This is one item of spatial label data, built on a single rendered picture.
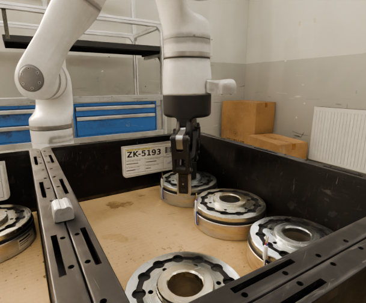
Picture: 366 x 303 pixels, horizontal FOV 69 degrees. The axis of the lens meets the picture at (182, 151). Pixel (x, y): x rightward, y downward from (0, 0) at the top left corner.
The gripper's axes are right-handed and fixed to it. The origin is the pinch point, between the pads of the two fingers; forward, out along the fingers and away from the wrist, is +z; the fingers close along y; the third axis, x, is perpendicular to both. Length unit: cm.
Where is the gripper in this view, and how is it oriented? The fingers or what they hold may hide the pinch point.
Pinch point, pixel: (187, 180)
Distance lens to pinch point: 45.1
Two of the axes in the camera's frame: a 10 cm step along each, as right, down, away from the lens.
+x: 9.8, 0.4, -1.8
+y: -1.8, 2.4, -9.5
